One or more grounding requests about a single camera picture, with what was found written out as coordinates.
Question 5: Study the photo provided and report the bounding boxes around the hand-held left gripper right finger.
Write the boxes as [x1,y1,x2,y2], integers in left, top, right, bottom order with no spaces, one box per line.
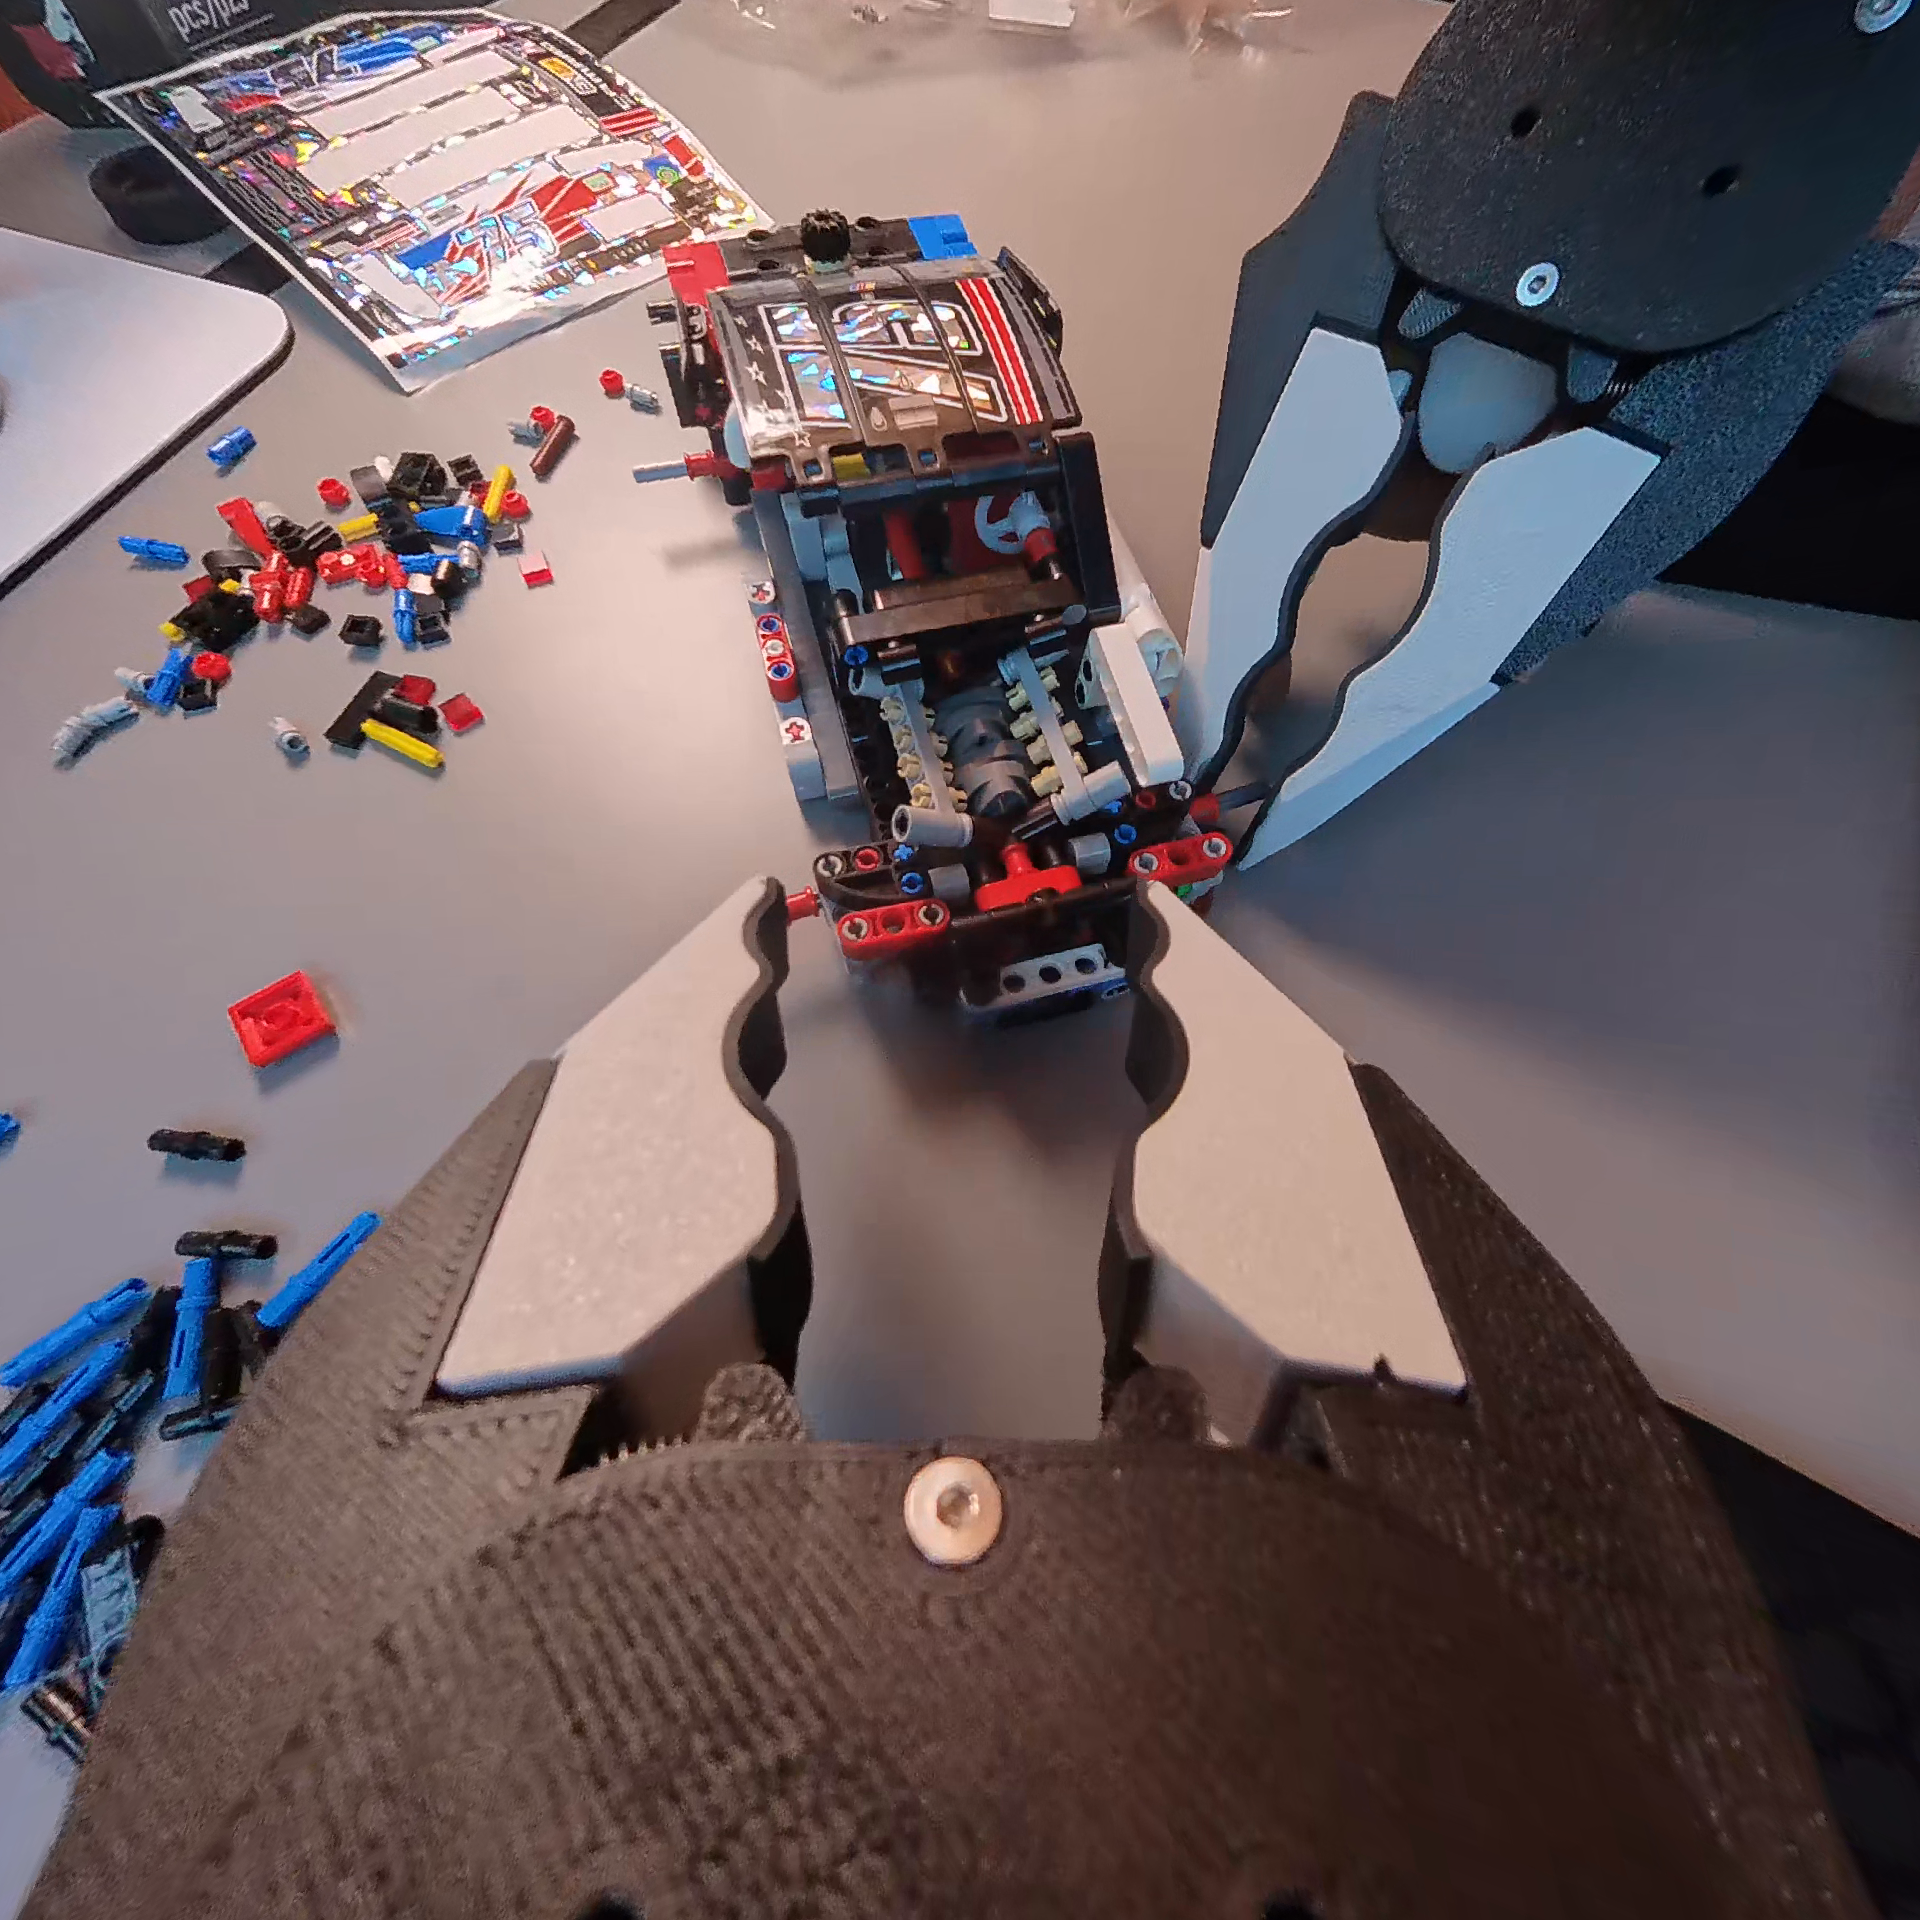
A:
[1106,878,1470,1444]

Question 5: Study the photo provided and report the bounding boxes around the blue lego axle pin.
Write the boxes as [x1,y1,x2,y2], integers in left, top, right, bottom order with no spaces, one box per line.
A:
[256,1211,381,1332]

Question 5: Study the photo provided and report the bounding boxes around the holographic sticker sheet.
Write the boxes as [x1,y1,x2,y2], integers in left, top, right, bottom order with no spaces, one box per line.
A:
[93,7,770,396]

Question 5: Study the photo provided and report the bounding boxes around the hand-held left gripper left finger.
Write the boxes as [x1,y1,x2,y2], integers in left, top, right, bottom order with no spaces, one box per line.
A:
[432,878,805,1400]

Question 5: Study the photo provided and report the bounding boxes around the white book stand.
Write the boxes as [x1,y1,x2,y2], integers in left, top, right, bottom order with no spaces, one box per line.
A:
[0,223,295,594]

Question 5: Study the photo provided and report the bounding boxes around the red square lego plate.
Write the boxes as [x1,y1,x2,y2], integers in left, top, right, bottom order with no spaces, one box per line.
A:
[228,972,339,1069]

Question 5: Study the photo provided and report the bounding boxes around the pile of blue black pins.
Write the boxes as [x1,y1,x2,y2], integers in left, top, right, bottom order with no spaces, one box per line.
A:
[0,1111,287,1758]

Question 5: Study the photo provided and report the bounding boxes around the lego car model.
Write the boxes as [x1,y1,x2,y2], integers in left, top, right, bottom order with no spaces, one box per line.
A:
[645,207,1239,1021]

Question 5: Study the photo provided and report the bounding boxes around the pile of small lego pieces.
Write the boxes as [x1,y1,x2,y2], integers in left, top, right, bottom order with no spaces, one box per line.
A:
[52,364,669,775]

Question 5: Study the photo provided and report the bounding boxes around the crumpled clear plastic bags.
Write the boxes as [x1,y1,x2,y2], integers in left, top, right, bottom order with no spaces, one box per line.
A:
[703,0,1443,62]

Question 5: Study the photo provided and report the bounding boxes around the black rubber tire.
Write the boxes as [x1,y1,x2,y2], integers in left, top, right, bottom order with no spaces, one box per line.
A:
[90,151,226,244]

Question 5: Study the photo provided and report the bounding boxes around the dark lego set box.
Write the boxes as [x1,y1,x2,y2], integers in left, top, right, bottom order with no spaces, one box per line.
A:
[0,0,196,127]

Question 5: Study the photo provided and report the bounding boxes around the person's right forearm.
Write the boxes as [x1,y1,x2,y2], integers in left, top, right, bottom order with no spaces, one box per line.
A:
[1832,210,1920,408]

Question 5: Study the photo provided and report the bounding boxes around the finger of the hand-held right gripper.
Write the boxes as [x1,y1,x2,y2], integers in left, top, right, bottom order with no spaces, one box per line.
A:
[1183,320,1421,788]
[1230,423,1671,874]

